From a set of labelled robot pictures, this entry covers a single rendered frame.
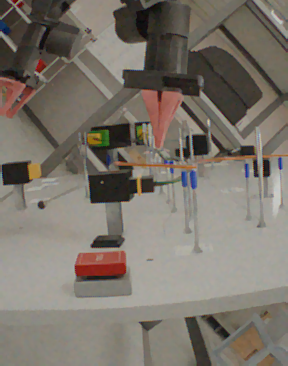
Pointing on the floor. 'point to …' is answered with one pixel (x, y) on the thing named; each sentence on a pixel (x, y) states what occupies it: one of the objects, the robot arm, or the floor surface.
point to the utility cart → (261, 342)
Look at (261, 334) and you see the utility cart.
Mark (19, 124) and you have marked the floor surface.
